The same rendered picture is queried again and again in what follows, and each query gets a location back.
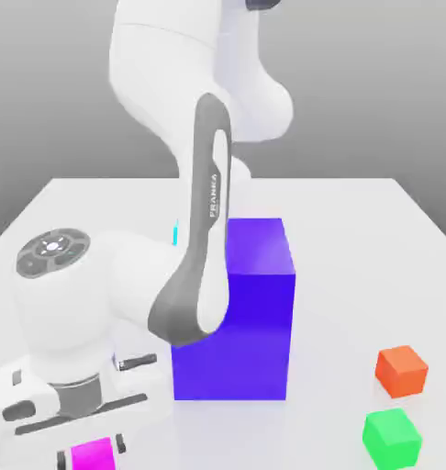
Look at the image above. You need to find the small magenta cube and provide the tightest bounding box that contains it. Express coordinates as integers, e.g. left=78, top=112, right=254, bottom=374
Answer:
left=70, top=436, right=117, bottom=470

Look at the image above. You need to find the small orange cube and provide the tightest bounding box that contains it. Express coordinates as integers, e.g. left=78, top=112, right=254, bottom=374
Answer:
left=374, top=344, right=430, bottom=400

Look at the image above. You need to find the small green cube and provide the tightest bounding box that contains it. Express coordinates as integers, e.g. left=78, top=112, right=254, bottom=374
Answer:
left=361, top=408, right=424, bottom=470

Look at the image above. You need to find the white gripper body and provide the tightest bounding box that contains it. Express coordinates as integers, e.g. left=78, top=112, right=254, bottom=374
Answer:
left=8, top=391, right=167, bottom=462

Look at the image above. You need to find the large blue box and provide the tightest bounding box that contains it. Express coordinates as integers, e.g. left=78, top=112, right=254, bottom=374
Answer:
left=170, top=217, right=296, bottom=402

